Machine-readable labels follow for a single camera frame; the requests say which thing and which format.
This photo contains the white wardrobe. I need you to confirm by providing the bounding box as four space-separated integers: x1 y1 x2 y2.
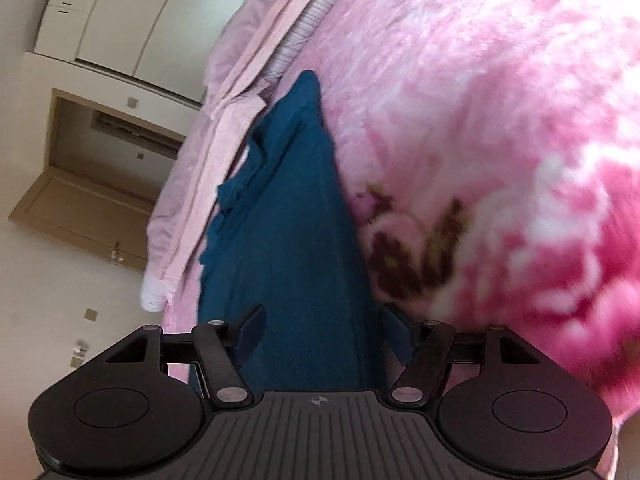
32 0 251 112

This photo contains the teal knit sweater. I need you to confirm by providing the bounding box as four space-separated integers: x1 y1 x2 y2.
197 70 387 392

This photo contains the wooden door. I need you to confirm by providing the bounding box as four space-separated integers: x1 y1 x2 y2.
7 87 202 274

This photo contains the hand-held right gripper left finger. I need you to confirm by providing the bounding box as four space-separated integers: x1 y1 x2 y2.
102 303 266 407

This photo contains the pink quilt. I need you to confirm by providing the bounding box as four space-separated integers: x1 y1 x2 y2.
139 0 372 314

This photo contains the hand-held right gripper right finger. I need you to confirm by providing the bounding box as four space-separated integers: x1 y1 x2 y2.
382 304 544 405

